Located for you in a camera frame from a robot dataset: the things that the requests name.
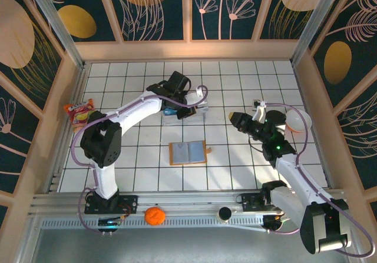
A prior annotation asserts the perforated grey cable duct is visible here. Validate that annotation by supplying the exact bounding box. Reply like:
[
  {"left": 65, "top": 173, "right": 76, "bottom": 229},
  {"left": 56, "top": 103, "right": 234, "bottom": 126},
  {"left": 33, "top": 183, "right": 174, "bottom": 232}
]
[{"left": 41, "top": 215, "right": 266, "bottom": 232}]

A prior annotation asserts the black round knob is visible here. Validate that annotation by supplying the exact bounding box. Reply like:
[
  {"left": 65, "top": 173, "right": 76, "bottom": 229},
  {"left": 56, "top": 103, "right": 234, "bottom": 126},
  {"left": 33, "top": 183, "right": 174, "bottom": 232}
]
[{"left": 217, "top": 206, "right": 234, "bottom": 224}]

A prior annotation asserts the clear plastic tray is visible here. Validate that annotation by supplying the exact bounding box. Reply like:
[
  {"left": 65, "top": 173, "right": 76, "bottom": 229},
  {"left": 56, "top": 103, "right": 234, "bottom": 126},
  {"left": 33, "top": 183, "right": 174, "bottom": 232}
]
[{"left": 161, "top": 96, "right": 210, "bottom": 126}]

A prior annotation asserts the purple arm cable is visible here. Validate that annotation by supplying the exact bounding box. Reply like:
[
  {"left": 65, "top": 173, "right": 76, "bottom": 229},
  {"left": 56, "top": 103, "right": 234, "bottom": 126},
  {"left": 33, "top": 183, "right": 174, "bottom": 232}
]
[
  {"left": 71, "top": 85, "right": 209, "bottom": 234},
  {"left": 260, "top": 101, "right": 374, "bottom": 258}
]

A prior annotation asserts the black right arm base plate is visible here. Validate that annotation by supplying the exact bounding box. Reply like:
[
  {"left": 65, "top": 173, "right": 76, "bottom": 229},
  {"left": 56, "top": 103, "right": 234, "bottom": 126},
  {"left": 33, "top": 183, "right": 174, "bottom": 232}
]
[{"left": 240, "top": 192, "right": 275, "bottom": 212}]

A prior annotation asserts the white bowl with orange outside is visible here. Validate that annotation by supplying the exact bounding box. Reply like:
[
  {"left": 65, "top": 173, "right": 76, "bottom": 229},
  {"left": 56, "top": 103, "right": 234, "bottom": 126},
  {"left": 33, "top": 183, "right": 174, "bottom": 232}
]
[{"left": 285, "top": 109, "right": 313, "bottom": 133}]

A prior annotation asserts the orange ball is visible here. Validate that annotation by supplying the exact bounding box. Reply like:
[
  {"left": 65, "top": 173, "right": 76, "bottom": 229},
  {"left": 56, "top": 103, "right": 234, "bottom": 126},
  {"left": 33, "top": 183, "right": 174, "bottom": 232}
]
[{"left": 143, "top": 206, "right": 166, "bottom": 227}]

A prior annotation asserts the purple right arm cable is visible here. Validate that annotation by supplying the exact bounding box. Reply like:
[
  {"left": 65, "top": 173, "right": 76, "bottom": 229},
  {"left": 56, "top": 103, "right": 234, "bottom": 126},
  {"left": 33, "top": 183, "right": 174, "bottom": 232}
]
[{"left": 260, "top": 101, "right": 374, "bottom": 258}]

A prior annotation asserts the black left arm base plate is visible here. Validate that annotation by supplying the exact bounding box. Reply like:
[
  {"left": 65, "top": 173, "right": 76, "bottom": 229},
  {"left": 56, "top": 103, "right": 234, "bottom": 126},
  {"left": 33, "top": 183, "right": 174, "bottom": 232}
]
[{"left": 84, "top": 194, "right": 139, "bottom": 215}]

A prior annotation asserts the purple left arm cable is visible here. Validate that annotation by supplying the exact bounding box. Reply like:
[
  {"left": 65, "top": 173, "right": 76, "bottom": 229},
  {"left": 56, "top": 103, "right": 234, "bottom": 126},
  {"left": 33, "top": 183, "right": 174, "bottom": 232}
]
[{"left": 71, "top": 85, "right": 209, "bottom": 234}]

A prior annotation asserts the aluminium frame post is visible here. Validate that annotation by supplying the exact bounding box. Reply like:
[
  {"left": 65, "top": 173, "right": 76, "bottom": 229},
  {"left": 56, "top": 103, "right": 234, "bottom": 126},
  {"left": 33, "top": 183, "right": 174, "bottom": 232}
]
[
  {"left": 290, "top": 0, "right": 346, "bottom": 67},
  {"left": 23, "top": 0, "right": 87, "bottom": 69}
]

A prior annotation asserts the aluminium mounting rail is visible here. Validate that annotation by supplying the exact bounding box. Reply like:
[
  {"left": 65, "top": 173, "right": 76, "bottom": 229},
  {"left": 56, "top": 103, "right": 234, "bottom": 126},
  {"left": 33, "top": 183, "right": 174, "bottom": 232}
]
[{"left": 29, "top": 188, "right": 346, "bottom": 217}]

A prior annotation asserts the red instant noodle packet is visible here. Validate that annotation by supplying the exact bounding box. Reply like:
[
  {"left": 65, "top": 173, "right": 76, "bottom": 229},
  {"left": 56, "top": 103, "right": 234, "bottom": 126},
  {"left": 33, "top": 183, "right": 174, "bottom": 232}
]
[{"left": 63, "top": 98, "right": 97, "bottom": 133}]

